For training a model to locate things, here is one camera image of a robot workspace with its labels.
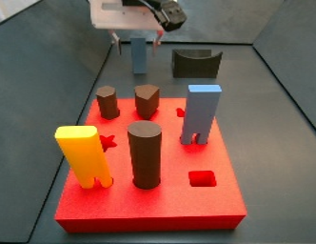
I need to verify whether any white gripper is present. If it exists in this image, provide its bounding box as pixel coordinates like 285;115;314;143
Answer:
89;0;164;55

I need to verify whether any blue arch block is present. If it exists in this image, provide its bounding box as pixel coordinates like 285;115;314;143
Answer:
131;38;146;74

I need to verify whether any light blue arch peg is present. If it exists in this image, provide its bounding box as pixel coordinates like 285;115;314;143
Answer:
180;85;222;145

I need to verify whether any yellow arch peg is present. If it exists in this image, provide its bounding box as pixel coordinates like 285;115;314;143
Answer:
53;126;114;189

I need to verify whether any red peg board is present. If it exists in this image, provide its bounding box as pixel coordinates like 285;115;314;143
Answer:
55;98;247;233

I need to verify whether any black curved stand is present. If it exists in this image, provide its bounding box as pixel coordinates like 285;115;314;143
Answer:
171;50;223;78

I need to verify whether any brown pentagon peg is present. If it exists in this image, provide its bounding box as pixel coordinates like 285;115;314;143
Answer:
134;84;159;119

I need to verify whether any brown hexagon peg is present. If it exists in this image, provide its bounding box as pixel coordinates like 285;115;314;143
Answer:
95;86;119;120

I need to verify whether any brown cylinder peg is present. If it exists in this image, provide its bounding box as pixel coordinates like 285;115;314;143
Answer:
127;120;162;190

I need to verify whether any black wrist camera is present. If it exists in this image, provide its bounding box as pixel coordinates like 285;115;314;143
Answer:
120;0;187;31

